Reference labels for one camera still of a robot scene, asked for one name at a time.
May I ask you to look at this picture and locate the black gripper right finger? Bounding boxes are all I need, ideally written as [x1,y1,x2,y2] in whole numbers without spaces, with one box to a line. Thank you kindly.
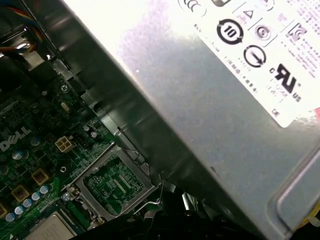
[161,187,254,240]

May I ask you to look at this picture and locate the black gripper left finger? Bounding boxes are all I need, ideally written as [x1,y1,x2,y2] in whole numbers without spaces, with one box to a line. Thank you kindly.
[74,210,171,240]

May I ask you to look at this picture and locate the silver CPU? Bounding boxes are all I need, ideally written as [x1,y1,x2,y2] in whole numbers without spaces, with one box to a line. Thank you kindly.
[24,213,79,240]

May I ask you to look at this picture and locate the metal locking lever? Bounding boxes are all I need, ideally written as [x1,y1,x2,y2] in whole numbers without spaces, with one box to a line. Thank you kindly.
[132,172,168,216]

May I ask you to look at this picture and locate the metal socket cover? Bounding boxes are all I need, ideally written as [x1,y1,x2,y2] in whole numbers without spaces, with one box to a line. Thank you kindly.
[61,143,161,224]

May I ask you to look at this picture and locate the white four pin connector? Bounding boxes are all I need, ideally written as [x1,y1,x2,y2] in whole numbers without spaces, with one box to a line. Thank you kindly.
[55,135,75,153]

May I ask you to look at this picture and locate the grey power supply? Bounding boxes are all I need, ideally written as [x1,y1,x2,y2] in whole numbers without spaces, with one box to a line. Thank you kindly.
[34,0,320,240]

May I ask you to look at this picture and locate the green motherboard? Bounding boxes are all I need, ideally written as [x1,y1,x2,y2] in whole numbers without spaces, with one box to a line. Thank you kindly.
[0,58,167,240]

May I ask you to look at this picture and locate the black PC case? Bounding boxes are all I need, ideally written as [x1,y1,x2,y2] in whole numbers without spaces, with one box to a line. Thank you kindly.
[0,0,83,106]

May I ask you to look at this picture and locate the yellow wire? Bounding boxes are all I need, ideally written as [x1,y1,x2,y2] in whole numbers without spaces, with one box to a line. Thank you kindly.
[301,211,320,240]

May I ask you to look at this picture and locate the coloured fan wires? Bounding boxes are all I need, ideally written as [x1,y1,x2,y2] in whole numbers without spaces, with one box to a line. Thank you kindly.
[0,6,51,55]

